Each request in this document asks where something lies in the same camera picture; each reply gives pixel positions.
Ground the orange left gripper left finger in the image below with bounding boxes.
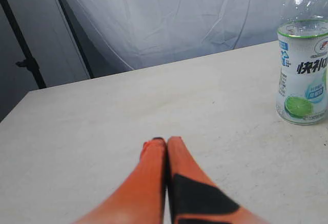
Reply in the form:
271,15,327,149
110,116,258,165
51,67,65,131
76,137,166,223

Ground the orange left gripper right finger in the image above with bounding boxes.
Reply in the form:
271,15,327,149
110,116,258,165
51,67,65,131
167,136,267,223

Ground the clear lime drink bottle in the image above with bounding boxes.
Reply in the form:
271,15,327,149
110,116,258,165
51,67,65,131
276,0,327,125

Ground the white backdrop cloth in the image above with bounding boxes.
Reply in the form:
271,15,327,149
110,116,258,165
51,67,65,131
51,0,328,78

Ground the black light stand pole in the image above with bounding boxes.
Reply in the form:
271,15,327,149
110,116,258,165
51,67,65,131
1,0,47,89

